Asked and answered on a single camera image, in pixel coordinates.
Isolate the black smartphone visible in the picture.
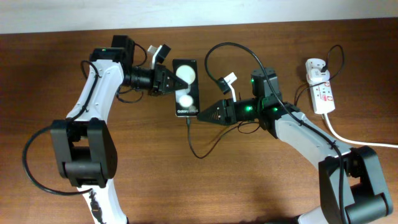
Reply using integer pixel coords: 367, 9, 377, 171
172, 58, 200, 117

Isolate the black usb charging cable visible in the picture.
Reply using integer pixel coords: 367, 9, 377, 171
185, 44, 345, 159

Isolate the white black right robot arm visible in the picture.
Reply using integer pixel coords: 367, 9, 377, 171
197, 68, 393, 224

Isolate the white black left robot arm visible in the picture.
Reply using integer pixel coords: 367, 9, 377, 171
50, 35, 188, 223

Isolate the white usb charger adapter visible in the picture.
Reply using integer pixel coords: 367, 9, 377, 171
307, 68, 330, 85

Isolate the white power strip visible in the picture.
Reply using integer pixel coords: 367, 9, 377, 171
305, 58, 335, 114

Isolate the white power strip cord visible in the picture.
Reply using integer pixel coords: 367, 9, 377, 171
322, 113, 398, 149

